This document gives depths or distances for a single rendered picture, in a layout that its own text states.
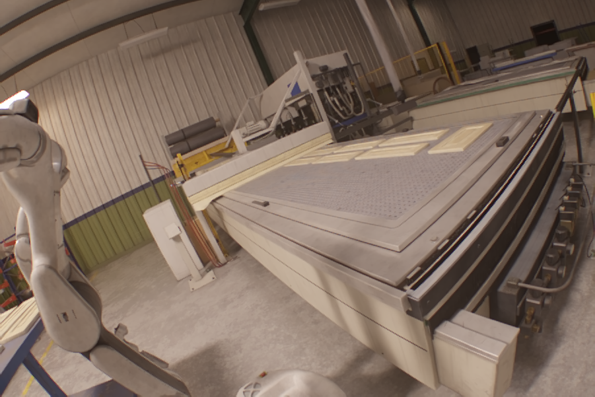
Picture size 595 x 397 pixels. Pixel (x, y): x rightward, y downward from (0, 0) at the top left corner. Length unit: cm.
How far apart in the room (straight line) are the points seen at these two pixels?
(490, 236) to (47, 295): 131
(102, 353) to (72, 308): 17
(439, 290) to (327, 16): 1051
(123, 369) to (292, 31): 967
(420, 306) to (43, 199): 100
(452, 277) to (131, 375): 96
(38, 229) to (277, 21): 944
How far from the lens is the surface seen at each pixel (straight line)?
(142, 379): 93
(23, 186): 82
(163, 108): 809
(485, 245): 105
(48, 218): 81
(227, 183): 367
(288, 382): 139
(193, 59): 856
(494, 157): 146
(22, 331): 147
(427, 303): 83
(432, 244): 93
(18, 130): 65
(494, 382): 96
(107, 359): 90
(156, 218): 400
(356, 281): 92
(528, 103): 479
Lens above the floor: 133
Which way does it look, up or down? 10 degrees down
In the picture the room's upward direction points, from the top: 22 degrees counter-clockwise
